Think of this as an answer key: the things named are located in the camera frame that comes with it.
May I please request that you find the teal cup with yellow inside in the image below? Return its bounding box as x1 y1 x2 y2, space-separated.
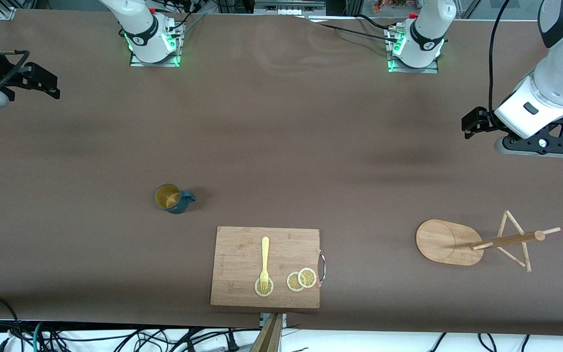
154 183 196 215

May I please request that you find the wooden cup rack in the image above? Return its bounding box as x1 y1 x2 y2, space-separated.
415 210 562 273

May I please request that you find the orange printed box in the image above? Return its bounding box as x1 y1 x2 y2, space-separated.
373 0 409 13

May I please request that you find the grey power strip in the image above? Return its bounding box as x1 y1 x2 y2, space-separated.
255 0 326 15

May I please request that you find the yellow plastic fork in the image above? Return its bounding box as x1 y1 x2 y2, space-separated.
260 237 270 292

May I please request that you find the bamboo cutting board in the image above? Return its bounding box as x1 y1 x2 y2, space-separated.
210 226 321 309

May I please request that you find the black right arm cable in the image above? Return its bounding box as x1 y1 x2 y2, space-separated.
0 49 31 104

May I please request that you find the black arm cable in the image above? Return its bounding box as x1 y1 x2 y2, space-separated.
488 0 512 120
0 49 31 104

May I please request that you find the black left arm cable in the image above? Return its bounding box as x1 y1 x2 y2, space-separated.
488 0 512 120

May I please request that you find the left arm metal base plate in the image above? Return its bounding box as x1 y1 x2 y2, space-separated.
384 27 441 74

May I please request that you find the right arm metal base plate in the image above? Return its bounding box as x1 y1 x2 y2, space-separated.
129 22 184 67

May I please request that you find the black cable on table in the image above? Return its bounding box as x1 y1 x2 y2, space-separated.
311 20 402 42
357 14 397 31

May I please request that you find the black base cable bundle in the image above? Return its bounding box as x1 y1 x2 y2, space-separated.
162 0 206 32

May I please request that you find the metal post bracket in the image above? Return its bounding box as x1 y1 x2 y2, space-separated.
260 313 287 328

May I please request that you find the wooden post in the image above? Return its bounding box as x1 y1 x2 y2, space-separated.
250 313 284 352

